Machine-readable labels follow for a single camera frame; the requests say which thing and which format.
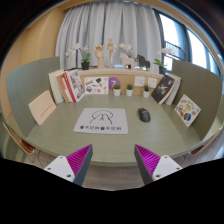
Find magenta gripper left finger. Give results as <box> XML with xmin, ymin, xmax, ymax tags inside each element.
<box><xmin>44</xmin><ymin>145</ymin><xmax>93</xmax><ymax>186</ymax></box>

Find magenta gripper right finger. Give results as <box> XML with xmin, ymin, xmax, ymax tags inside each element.
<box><xmin>134</xmin><ymin>145</ymin><xmax>182</xmax><ymax>185</ymax></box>

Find grey printed mouse pad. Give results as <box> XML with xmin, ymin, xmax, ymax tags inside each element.
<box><xmin>73</xmin><ymin>108</ymin><xmax>128</xmax><ymax>135</ymax></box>

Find black computer mouse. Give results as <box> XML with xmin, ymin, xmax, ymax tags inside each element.
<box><xmin>138</xmin><ymin>108</ymin><xmax>151</xmax><ymax>122</ymax></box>

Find wooden chair left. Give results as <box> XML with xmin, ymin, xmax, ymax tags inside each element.
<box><xmin>3</xmin><ymin>123</ymin><xmax>42</xmax><ymax>166</ymax></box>

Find wooden chair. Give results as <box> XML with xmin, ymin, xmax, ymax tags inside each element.
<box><xmin>3</xmin><ymin>123</ymin><xmax>42</xmax><ymax>166</ymax></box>
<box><xmin>181</xmin><ymin>125</ymin><xmax>224</xmax><ymax>167</ymax></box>

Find wooden chair right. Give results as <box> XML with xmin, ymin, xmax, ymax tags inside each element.
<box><xmin>181</xmin><ymin>125</ymin><xmax>224</xmax><ymax>167</ymax></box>

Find colourful sticker booklet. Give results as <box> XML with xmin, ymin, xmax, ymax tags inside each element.
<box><xmin>175</xmin><ymin>95</ymin><xmax>201</xmax><ymax>127</ymax></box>

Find beige card sign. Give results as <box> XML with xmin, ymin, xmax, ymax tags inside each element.
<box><xmin>29</xmin><ymin>90</ymin><xmax>56</xmax><ymax>125</ymax></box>

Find white book stack left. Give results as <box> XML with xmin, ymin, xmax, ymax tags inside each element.
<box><xmin>48</xmin><ymin>70</ymin><xmax>64</xmax><ymax>104</ymax></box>

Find small potted plant right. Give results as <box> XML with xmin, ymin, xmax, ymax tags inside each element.
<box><xmin>143</xmin><ymin>84</ymin><xmax>150</xmax><ymax>98</ymax></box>

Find small potted plant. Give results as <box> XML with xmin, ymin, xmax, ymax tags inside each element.
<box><xmin>113</xmin><ymin>84</ymin><xmax>121</xmax><ymax>96</ymax></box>
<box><xmin>143</xmin><ymin>84</ymin><xmax>150</xmax><ymax>98</ymax></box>
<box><xmin>126</xmin><ymin>84</ymin><xmax>133</xmax><ymax>96</ymax></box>

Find white book behind black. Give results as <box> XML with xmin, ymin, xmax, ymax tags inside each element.
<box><xmin>165</xmin><ymin>73</ymin><xmax>182</xmax><ymax>105</ymax></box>

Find black hardcover book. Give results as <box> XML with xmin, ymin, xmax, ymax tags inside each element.
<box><xmin>151</xmin><ymin>75</ymin><xmax>175</xmax><ymax>104</ymax></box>

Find small potted plant middle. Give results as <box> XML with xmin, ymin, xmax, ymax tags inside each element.
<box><xmin>126</xmin><ymin>84</ymin><xmax>133</xmax><ymax>96</ymax></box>

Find illustrated white postcard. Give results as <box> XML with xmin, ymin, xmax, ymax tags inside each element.
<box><xmin>84</xmin><ymin>77</ymin><xmax>109</xmax><ymax>94</ymax></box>

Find small potted plant left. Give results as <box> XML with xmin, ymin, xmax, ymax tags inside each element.
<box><xmin>113</xmin><ymin>84</ymin><xmax>121</xmax><ymax>96</ymax></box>

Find red white magazine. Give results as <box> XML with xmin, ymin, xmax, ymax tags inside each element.
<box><xmin>63</xmin><ymin>69</ymin><xmax>85</xmax><ymax>102</ymax></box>

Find brown book left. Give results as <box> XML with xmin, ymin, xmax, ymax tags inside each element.
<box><xmin>56</xmin><ymin>74</ymin><xmax>72</xmax><ymax>103</ymax></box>

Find purple round number sign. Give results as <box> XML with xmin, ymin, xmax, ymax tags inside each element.
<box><xmin>109</xmin><ymin>77</ymin><xmax>120</xmax><ymax>90</ymax></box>

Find green desk partition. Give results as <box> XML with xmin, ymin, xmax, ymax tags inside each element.
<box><xmin>7</xmin><ymin>57</ymin><xmax>224</xmax><ymax>140</ymax></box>

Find white orchid black pot right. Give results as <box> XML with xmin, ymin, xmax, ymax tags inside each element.
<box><xmin>153</xmin><ymin>48</ymin><xmax>174</xmax><ymax>75</ymax></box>

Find white orchid black pot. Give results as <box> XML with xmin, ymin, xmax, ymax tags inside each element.
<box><xmin>65</xmin><ymin>43</ymin><xmax>90</xmax><ymax>70</ymax></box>
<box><xmin>153</xmin><ymin>48</ymin><xmax>174</xmax><ymax>75</ymax></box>

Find black horse figurine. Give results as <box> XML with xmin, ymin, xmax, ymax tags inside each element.
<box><xmin>135</xmin><ymin>55</ymin><xmax>150</xmax><ymax>69</ymax></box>

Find pink horse figurine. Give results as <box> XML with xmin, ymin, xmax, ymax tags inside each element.
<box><xmin>120</xmin><ymin>53</ymin><xmax>135</xmax><ymax>69</ymax></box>

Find white orchid black pot left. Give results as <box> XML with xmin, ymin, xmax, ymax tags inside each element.
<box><xmin>65</xmin><ymin>43</ymin><xmax>90</xmax><ymax>70</ymax></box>

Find wooden hand model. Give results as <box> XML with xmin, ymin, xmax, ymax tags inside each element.
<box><xmin>94</xmin><ymin>44</ymin><xmax>104</xmax><ymax>69</ymax></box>

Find white orchid middle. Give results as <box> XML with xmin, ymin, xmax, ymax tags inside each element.
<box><xmin>119</xmin><ymin>43</ymin><xmax>132</xmax><ymax>58</ymax></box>

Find wooden mannequin figure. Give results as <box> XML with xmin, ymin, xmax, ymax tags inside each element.
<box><xmin>107</xmin><ymin>39</ymin><xmax>117</xmax><ymax>67</ymax></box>

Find grey curtain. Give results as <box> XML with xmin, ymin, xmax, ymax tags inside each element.
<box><xmin>56</xmin><ymin>0</ymin><xmax>161</xmax><ymax>69</ymax></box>

